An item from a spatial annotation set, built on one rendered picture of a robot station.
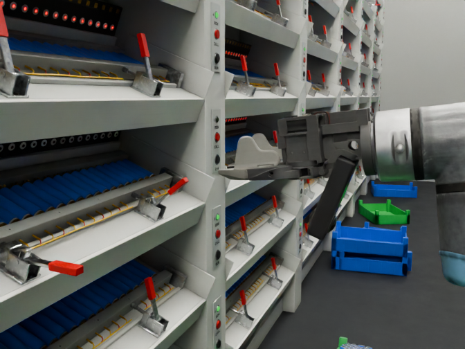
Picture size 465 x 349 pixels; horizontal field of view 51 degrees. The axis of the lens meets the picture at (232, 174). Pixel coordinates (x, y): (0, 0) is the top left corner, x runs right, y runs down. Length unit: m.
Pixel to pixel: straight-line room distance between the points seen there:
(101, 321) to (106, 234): 0.16
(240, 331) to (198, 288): 0.31
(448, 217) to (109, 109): 0.43
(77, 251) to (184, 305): 0.34
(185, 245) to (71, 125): 0.43
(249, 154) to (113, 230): 0.22
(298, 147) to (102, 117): 0.25
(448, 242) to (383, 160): 0.12
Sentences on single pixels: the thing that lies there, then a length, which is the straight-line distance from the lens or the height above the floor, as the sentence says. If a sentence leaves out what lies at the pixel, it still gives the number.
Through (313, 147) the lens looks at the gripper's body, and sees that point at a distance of 0.62.
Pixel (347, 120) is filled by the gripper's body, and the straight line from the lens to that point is 0.65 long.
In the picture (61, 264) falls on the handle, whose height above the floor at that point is 0.55.
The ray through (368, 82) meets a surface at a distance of 3.62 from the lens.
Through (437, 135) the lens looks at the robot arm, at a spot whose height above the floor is 0.68.
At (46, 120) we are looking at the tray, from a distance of 0.56.
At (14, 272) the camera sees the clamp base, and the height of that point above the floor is 0.54.
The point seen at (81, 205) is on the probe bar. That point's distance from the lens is 0.69.
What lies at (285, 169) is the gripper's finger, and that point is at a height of 0.63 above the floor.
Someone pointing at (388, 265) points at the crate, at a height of 0.04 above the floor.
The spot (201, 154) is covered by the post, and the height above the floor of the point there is 0.61.
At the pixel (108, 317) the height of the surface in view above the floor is 0.39.
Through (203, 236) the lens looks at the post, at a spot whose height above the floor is 0.46.
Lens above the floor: 0.72
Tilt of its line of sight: 9 degrees down
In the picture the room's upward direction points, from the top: straight up
